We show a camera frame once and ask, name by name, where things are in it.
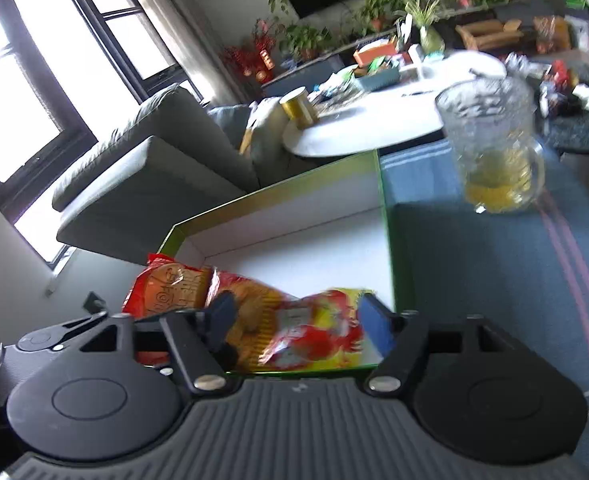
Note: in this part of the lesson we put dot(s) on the grey sofa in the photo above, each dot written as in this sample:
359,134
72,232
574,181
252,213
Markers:
149,170

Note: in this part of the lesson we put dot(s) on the dark round table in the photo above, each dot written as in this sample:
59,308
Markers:
584,130

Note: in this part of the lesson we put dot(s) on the orange red snack packet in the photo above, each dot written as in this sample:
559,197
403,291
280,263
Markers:
174,285

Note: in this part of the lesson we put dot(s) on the black wall socket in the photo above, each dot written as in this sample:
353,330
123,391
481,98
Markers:
93,302

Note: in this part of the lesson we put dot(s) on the spider plant in vase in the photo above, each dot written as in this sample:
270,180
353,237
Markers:
430,40

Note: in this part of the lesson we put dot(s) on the teal basket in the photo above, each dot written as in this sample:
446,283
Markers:
377,79

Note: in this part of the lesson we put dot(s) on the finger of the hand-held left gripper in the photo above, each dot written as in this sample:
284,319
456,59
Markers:
39,338

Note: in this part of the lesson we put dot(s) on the grey television cabinet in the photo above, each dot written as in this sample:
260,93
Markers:
314,67

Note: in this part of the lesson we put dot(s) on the green cardboard box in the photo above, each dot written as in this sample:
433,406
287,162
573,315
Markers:
299,240

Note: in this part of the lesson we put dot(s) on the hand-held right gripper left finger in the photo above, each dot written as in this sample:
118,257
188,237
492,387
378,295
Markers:
222,316

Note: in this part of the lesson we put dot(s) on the gold can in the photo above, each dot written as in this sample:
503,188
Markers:
299,107

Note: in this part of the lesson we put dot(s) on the open cardboard box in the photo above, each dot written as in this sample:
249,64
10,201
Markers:
489,35

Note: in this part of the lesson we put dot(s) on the orange bag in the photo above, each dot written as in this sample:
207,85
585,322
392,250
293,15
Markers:
551,35

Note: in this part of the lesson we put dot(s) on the white cushion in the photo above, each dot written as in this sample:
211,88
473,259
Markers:
269,120

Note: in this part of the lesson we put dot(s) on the blue striped tablecloth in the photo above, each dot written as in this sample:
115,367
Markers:
474,270

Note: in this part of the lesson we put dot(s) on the beige curtain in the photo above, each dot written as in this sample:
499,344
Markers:
174,10

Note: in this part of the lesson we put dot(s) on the red yellow snack packet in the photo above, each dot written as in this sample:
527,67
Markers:
299,335

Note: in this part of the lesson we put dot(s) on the red flower decoration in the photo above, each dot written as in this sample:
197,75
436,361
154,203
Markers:
249,55

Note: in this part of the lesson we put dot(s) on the glass mug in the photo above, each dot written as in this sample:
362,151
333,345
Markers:
484,125

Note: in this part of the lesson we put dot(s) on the dark framed window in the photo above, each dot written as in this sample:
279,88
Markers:
24,60

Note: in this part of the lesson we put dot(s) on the round white table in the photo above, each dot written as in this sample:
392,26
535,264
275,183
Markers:
364,125

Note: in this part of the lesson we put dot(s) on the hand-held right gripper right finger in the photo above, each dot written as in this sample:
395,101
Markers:
377,325

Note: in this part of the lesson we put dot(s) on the orange box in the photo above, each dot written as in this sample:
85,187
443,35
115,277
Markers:
374,52

